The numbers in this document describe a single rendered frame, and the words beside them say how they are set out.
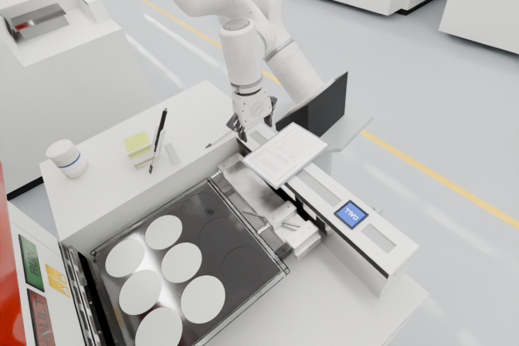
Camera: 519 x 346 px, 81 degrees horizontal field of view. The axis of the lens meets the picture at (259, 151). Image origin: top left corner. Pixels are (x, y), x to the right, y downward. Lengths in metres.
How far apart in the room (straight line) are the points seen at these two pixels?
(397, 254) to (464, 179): 1.53
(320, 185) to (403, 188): 1.29
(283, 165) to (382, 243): 0.30
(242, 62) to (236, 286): 0.50
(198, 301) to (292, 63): 0.73
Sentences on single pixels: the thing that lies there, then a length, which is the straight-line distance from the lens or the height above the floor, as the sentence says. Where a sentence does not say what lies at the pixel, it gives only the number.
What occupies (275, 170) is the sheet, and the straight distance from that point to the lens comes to 0.81.
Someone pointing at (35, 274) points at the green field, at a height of 1.10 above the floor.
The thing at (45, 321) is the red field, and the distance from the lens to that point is 0.66.
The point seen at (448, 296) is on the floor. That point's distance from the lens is 1.78.
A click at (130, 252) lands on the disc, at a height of 0.90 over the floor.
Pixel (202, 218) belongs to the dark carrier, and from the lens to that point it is 0.85.
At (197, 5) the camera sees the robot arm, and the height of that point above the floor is 1.35.
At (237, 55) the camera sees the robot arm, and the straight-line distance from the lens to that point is 0.70.
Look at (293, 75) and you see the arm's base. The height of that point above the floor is 1.03.
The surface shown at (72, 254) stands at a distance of 0.91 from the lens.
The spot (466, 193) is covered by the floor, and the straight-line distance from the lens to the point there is 2.13.
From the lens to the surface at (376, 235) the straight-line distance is 0.73.
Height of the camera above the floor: 1.58
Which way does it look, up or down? 46 degrees down
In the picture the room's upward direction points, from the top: 11 degrees counter-clockwise
